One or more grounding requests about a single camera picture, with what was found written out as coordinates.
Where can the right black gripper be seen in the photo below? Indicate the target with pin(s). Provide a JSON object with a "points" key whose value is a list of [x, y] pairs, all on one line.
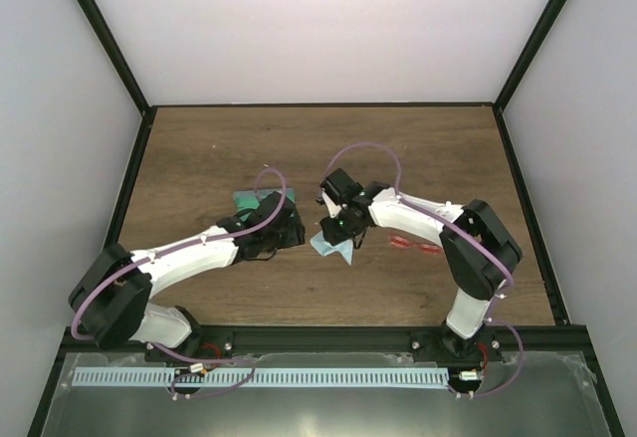
{"points": [[334, 236]]}

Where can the red transparent sunglasses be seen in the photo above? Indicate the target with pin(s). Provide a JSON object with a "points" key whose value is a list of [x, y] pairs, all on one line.
{"points": [[404, 243]]}

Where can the teal glasses case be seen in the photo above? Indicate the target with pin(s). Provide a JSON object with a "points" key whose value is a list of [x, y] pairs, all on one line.
{"points": [[250, 199]]}

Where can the light blue cleaning cloth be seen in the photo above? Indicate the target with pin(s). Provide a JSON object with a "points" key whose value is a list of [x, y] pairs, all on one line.
{"points": [[324, 248]]}

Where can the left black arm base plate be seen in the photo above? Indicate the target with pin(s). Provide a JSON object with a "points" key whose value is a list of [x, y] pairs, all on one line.
{"points": [[199, 350]]}

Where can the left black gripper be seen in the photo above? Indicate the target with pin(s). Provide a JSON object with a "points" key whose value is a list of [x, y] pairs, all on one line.
{"points": [[296, 235]]}

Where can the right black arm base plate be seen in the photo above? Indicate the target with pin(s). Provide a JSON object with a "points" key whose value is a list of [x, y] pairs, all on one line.
{"points": [[433, 345]]}

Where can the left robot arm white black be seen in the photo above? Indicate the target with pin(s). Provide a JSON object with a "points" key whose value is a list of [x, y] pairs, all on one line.
{"points": [[112, 301]]}

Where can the light blue slotted cable duct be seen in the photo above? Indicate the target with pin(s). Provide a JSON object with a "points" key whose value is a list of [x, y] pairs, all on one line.
{"points": [[419, 378]]}

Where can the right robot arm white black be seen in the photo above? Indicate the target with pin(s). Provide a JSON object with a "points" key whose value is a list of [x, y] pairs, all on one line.
{"points": [[480, 252]]}

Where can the metal front plate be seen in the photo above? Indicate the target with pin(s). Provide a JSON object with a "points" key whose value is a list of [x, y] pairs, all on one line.
{"points": [[542, 394]]}

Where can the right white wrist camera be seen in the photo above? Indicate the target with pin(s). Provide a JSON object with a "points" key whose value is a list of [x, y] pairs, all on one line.
{"points": [[333, 209]]}

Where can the black aluminium frame rail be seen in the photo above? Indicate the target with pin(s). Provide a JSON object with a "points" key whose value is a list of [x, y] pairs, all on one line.
{"points": [[239, 340]]}

